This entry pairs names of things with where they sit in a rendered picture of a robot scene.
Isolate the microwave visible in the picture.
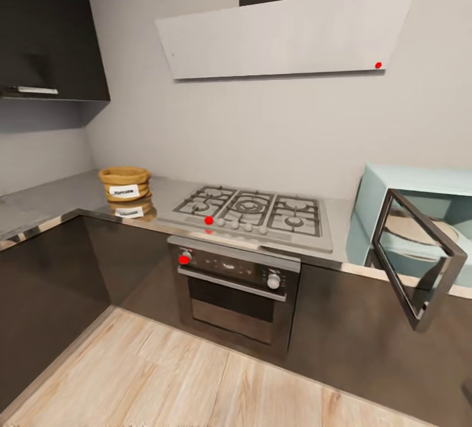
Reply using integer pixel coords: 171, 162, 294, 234
355, 163, 472, 334

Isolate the popcorn bag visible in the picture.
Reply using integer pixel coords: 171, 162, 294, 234
98, 167, 151, 202

